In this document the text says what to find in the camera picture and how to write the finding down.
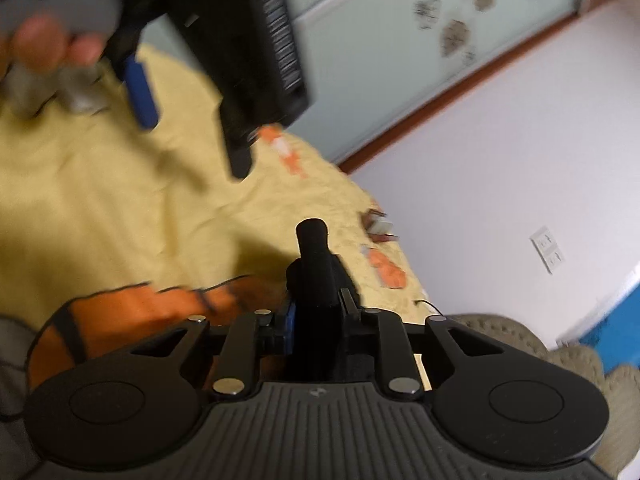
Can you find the frosted flower-print wardrobe door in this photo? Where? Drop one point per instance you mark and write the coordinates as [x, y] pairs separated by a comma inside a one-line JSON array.
[[375, 35]]

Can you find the person's left hand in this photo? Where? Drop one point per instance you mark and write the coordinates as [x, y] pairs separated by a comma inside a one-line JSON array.
[[45, 45]]

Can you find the brown wooden wardrobe frame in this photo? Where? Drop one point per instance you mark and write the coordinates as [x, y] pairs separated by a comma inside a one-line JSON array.
[[450, 97]]

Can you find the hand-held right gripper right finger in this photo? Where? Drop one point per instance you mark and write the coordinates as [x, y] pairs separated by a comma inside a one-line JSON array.
[[350, 320]]

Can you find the blue curtain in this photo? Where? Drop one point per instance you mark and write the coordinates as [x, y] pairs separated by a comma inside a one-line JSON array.
[[617, 320]]

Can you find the white wall switch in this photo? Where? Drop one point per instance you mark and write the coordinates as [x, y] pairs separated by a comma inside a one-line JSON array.
[[546, 250]]

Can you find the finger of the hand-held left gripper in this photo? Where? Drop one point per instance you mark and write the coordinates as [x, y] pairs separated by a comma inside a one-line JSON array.
[[142, 95], [237, 152]]

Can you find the olive padded headboard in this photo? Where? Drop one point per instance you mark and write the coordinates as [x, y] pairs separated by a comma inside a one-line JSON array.
[[525, 335]]

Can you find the yellow printed blanket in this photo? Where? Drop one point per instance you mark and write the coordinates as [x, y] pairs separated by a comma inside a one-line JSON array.
[[125, 185]]

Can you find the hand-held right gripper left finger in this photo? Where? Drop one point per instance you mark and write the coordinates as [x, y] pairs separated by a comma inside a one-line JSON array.
[[289, 327]]

